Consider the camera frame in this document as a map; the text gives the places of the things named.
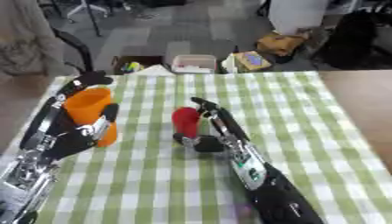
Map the black pole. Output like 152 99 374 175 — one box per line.
82 0 103 38

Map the black bag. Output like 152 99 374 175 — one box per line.
319 10 392 70

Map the white cabinet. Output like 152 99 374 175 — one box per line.
268 0 330 36

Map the brown bag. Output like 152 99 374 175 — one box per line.
255 31 310 57

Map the orange plastic cup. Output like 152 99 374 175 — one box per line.
62 87 120 148

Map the clear plastic container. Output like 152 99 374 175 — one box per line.
170 53 220 74

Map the red plastic cup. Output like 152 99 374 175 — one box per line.
170 107 202 141

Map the white folded paper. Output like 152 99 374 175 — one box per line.
133 64 177 77

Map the brown cardboard box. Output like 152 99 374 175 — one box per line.
110 55 165 75

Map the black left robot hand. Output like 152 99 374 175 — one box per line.
18 71 122 160

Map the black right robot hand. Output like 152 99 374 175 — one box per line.
171 96 253 153

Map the white chair base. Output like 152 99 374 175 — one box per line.
64 0 112 24

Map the beige hanging fabric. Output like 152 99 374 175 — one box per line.
0 0 65 77

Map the tan box with purple print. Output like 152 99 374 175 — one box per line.
231 50 275 74

